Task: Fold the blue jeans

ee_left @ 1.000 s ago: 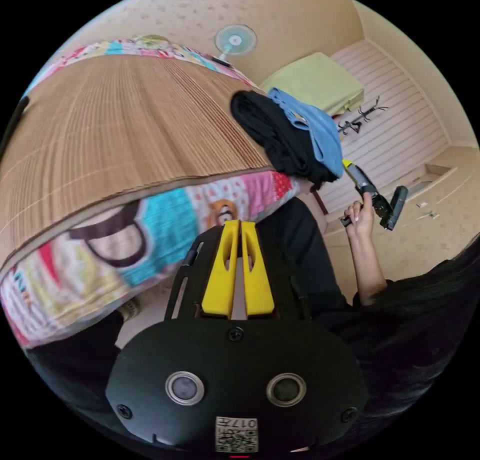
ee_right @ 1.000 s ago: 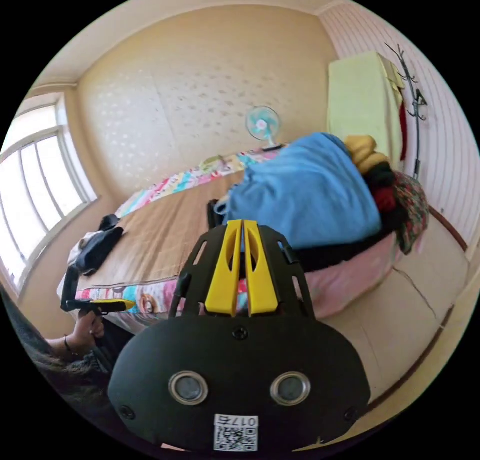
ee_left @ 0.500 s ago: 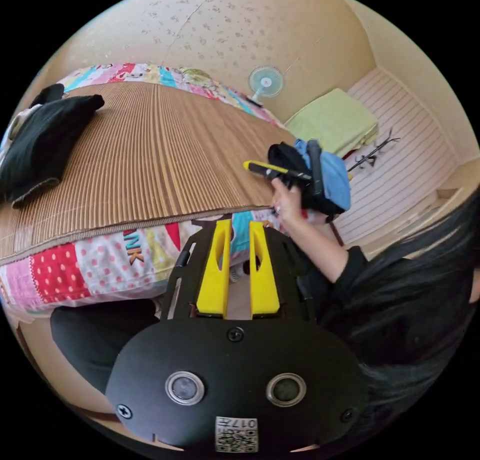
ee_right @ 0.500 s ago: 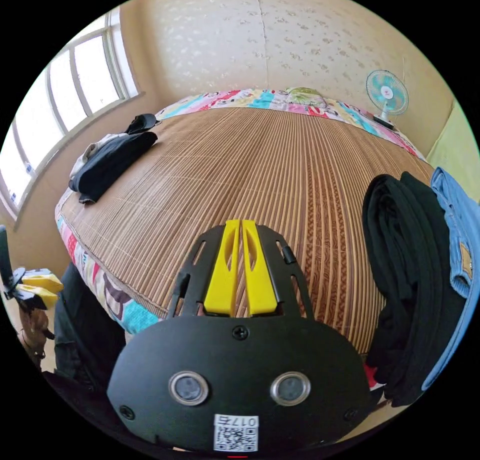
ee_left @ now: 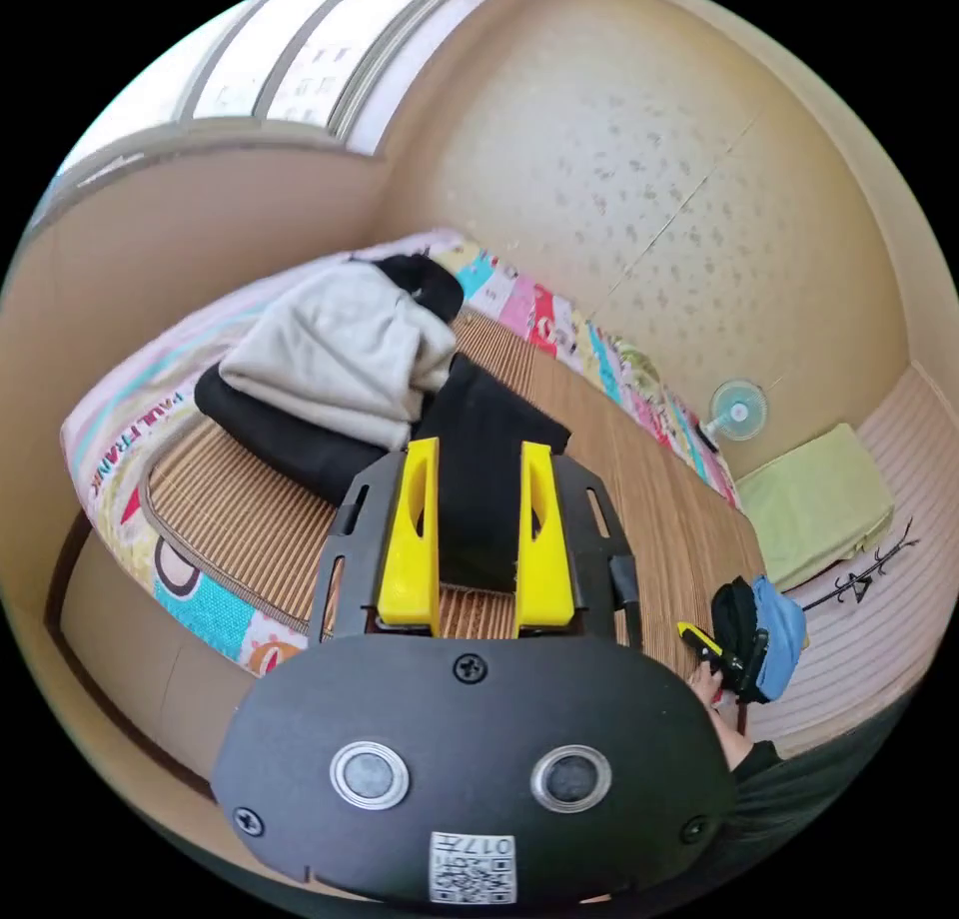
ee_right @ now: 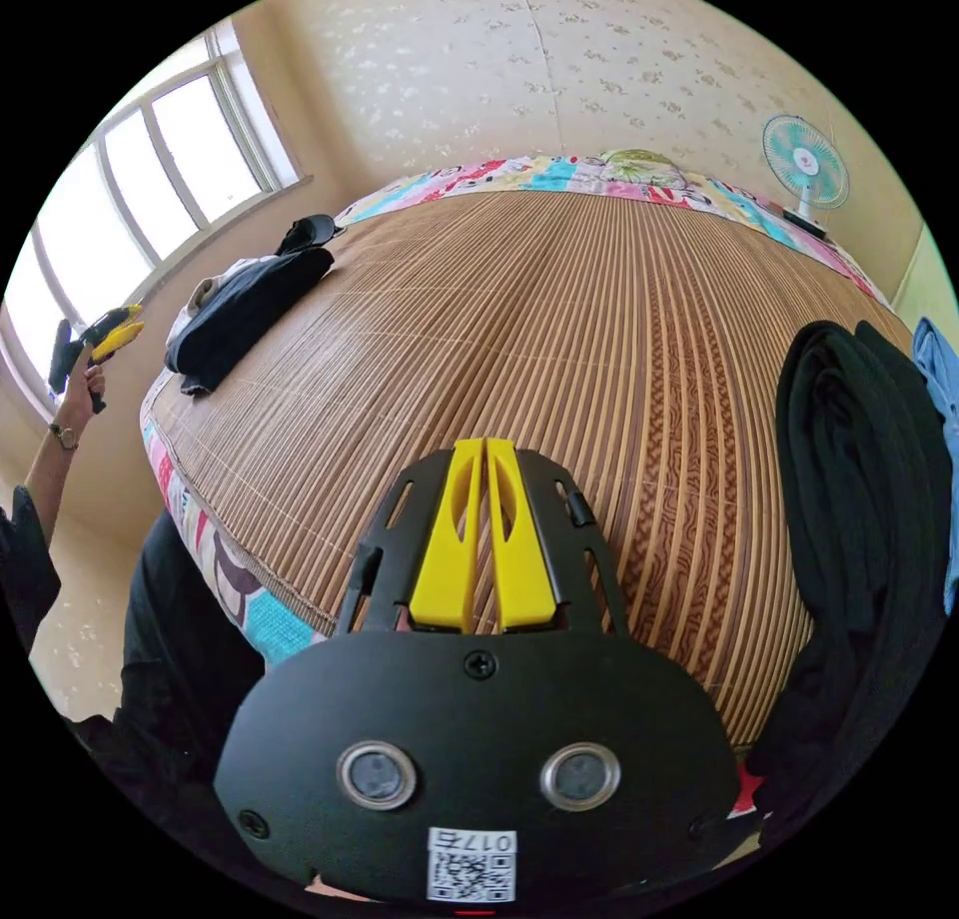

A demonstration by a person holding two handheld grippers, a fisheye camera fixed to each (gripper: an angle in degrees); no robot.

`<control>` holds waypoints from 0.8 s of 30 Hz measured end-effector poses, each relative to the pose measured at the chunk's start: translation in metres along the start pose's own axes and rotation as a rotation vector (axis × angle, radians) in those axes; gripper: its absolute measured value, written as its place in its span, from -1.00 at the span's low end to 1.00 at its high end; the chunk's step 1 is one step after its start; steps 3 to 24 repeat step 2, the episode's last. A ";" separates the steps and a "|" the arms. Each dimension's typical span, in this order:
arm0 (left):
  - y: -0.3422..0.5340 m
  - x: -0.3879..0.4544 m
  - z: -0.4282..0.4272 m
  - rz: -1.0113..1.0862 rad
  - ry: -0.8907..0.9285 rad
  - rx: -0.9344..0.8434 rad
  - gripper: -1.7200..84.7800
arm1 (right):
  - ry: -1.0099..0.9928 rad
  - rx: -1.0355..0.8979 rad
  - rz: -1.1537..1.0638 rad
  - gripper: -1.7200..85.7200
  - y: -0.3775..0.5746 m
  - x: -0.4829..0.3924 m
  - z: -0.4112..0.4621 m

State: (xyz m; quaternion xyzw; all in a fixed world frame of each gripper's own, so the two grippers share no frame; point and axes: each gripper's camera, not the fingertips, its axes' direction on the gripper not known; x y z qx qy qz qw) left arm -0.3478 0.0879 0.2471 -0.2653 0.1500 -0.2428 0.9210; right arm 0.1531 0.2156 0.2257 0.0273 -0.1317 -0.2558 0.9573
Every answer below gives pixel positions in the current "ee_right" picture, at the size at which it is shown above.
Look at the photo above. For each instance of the green patterned pillow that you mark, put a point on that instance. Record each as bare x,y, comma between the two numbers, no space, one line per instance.
640,162

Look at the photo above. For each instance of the black garment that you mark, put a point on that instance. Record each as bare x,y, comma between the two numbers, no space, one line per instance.
307,233

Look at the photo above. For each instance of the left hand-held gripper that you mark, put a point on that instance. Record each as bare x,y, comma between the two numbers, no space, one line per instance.
91,335

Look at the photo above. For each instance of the person's left hand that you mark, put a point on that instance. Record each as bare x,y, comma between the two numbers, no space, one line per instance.
81,398

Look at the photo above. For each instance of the person's body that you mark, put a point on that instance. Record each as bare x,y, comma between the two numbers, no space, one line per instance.
172,672

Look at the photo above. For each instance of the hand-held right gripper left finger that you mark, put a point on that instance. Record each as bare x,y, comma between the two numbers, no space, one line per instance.
448,552

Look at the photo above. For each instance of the window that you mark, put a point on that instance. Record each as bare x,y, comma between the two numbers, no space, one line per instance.
127,200

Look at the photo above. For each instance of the person's left forearm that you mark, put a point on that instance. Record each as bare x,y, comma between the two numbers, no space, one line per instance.
46,484

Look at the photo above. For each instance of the pile of black clothes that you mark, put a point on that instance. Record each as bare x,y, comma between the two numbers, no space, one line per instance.
847,484

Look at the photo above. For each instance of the blue jeans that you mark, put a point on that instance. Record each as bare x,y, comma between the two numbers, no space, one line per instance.
939,402

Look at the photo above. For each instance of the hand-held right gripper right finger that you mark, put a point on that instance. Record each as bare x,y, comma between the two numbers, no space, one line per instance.
524,559

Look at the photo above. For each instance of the teal standing fan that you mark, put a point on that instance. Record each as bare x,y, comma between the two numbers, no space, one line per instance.
805,158

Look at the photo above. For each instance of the pile of folded clothes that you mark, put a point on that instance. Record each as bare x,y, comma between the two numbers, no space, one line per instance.
240,312

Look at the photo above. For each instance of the bed with woven mat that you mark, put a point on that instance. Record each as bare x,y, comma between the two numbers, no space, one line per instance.
524,320

